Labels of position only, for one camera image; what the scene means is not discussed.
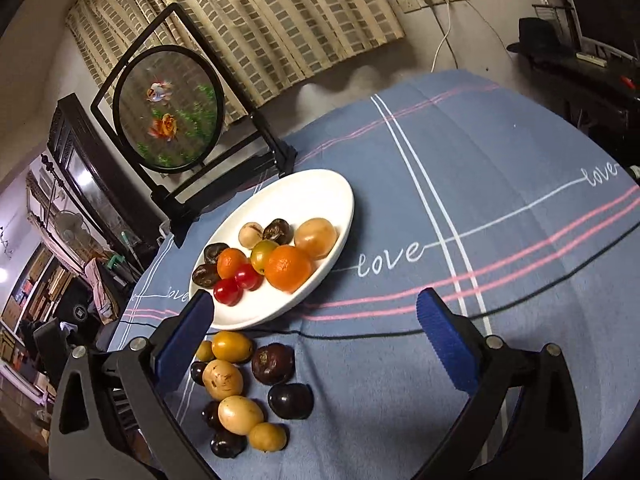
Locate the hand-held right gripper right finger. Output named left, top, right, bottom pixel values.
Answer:
left=416, top=287, right=583, bottom=480

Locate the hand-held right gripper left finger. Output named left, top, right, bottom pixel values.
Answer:
left=47, top=290, right=216, bottom=480

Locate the yellow-orange citrus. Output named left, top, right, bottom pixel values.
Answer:
left=211, top=331, right=254, bottom=362

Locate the red cherry tomato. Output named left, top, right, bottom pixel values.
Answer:
left=213, top=278, right=241, bottom=306
left=234, top=263, right=262, bottom=291

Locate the orange tangerine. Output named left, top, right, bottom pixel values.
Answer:
left=264, top=244, right=314, bottom=293
left=216, top=248, right=249, bottom=279

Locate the yellow-green citrus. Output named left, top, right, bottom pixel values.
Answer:
left=250, top=240, right=280, bottom=275

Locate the small pale cream persimmon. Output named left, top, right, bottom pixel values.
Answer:
left=238, top=222, right=264, bottom=248

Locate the white oval plate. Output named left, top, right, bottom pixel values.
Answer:
left=189, top=169, right=355, bottom=331

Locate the pink cloth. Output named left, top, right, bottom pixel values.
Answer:
left=84, top=257, right=121, bottom=326

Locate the storage shelf with boxes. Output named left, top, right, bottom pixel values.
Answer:
left=0, top=240, right=71, bottom=401

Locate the electric fan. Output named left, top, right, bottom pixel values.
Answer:
left=50, top=210, right=83, bottom=241

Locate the blue plaid tablecloth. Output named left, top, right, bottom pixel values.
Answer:
left=115, top=70, right=640, bottom=480

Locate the round goldfish screen black stand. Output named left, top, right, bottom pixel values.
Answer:
left=90, top=2, right=298, bottom=248

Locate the black computer desk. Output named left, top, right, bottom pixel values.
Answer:
left=507, top=35, right=640, bottom=171

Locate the black hat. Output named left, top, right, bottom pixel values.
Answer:
left=506, top=17, right=576, bottom=58

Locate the beige checked curtain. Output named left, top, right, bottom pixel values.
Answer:
left=65, top=0, right=406, bottom=126

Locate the computer monitor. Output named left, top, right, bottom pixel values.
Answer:
left=562, top=0, right=640, bottom=46

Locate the dark carved wooden frame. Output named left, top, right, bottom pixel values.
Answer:
left=47, top=92, right=166, bottom=261

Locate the white power cable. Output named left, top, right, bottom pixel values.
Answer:
left=431, top=0, right=453, bottom=72

